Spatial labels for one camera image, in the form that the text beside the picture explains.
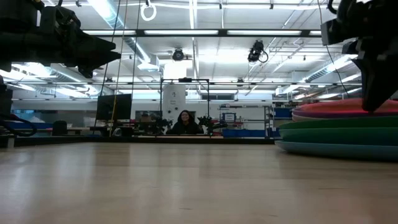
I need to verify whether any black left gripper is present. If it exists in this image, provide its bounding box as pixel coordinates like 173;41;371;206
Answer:
0;0;122;78

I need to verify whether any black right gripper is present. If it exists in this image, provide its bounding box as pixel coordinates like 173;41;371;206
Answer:
321;0;398;112

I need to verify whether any small pink translucent plate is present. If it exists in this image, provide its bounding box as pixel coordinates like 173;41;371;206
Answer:
297;98;398;113

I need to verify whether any large green plastic plate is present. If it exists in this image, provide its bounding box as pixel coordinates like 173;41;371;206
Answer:
279;119;398;131

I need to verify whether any purple plastic plate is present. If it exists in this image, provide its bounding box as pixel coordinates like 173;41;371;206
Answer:
291;106;398;119

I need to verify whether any large teal plastic plate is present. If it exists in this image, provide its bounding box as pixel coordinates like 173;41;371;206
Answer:
279;126;398;147

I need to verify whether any beige plastic plate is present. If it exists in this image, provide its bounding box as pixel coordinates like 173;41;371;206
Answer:
291;112;330;123

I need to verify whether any black computer monitor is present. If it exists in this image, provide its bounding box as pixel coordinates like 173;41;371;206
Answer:
95;93;133;123

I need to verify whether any black office chair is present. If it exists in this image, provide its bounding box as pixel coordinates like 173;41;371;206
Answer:
52;120;68;136

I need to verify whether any large blue plastic plate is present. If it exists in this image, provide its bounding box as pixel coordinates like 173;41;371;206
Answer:
275;139;398;162

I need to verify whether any white column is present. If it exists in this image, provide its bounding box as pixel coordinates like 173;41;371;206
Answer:
162;83;187;123

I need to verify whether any small blue storage bin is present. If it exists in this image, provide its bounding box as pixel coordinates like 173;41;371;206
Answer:
273;107;293;119

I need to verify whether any person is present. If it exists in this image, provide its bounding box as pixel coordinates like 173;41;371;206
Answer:
165;110;205;136

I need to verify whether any long blue storage bin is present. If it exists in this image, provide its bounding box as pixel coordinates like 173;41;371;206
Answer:
222;128;269;138

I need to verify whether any white hanging ring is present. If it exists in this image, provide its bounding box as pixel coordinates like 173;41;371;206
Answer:
140;1;157;22

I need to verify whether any black round ceiling camera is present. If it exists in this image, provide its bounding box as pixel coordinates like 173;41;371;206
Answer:
172;48;185;62

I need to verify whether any black background rig frame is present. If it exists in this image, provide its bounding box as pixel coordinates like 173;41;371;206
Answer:
160;77;210;125

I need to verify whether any black overhead camera with cable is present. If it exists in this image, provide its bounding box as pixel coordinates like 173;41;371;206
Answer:
247;39;269;63

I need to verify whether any black overhead frame beam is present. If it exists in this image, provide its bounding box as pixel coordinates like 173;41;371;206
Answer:
82;29;323;38

